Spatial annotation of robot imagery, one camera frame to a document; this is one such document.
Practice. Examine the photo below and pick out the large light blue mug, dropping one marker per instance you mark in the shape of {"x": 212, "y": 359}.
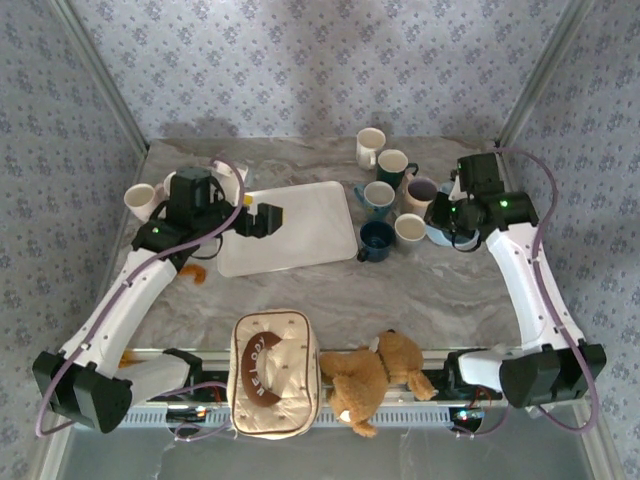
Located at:
{"x": 442, "y": 239}

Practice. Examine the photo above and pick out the large beige pink mug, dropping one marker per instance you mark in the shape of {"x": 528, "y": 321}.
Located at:
{"x": 420, "y": 192}

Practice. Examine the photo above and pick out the grey mug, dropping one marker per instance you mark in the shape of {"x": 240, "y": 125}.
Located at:
{"x": 410, "y": 227}

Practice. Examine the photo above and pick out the dark green mug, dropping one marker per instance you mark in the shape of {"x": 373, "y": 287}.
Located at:
{"x": 392, "y": 175}

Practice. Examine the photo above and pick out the teal blue textured mug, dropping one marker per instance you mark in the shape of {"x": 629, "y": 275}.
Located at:
{"x": 378, "y": 195}

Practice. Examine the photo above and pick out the navy blue mug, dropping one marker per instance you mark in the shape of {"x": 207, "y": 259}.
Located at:
{"x": 377, "y": 242}

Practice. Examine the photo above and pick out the white mug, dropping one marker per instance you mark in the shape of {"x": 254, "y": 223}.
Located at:
{"x": 367, "y": 157}

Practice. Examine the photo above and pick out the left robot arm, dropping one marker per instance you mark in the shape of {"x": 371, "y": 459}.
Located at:
{"x": 130, "y": 300}

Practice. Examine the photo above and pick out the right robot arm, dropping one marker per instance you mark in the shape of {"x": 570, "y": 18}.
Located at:
{"x": 525, "y": 280}

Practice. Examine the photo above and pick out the white plastic tray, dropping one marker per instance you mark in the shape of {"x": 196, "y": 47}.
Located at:
{"x": 300, "y": 240}

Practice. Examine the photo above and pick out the small brown plush toy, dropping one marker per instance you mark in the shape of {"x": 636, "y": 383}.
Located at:
{"x": 195, "y": 274}

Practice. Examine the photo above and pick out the beige quilted tissue box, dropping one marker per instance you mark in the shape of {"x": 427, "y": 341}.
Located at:
{"x": 272, "y": 375}

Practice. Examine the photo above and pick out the brown teddy bear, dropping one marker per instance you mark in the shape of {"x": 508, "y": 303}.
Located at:
{"x": 365, "y": 380}

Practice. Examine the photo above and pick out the clear plastic bag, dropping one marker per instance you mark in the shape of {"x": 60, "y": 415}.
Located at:
{"x": 540, "y": 410}

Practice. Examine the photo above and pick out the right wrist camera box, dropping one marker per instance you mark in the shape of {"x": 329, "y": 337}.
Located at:
{"x": 454, "y": 182}

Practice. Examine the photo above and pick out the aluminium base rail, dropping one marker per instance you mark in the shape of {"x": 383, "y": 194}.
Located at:
{"x": 215, "y": 356}

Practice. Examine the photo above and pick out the aluminium frame post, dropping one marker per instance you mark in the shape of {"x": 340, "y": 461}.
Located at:
{"x": 544, "y": 75}
{"x": 102, "y": 75}

